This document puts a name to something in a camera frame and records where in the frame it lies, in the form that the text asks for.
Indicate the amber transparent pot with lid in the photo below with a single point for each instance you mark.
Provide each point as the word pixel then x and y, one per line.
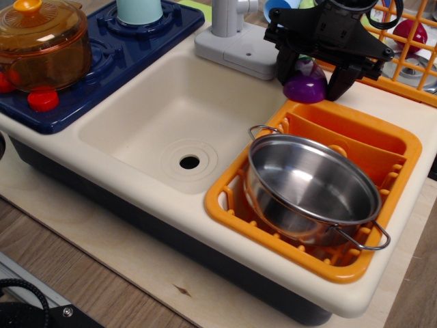
pixel 44 45

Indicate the black bracket with screw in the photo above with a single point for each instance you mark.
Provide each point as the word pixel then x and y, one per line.
pixel 69 316

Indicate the red stove knob at edge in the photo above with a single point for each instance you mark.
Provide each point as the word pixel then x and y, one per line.
pixel 5 85

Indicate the light plywood base board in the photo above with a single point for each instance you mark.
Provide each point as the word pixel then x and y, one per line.
pixel 122 277

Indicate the light teal cup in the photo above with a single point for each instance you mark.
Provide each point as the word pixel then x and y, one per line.
pixel 139 12

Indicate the steel pot lid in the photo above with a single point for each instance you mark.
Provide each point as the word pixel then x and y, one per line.
pixel 411 76

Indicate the stainless steel pan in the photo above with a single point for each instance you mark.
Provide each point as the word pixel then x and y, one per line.
pixel 310 193

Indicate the orange dish drainer basket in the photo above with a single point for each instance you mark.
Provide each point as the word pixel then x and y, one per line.
pixel 385 152

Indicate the green toy vegetable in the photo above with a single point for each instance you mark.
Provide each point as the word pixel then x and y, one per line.
pixel 307 4

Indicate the orange wire dish rack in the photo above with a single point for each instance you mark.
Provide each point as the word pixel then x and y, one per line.
pixel 420 41

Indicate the blue plastic cup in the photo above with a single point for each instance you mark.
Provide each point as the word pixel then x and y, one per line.
pixel 271 4

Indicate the grey toy faucet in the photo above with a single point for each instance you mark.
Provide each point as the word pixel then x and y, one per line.
pixel 232 42

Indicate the cream toy sink unit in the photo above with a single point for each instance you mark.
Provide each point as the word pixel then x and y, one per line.
pixel 163 139

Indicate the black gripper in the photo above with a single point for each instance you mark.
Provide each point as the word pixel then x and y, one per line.
pixel 332 32

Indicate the navy blue toy stove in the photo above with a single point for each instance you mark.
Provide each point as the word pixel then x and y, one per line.
pixel 120 53

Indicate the purple toy eggplant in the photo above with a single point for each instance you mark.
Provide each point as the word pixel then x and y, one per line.
pixel 307 83

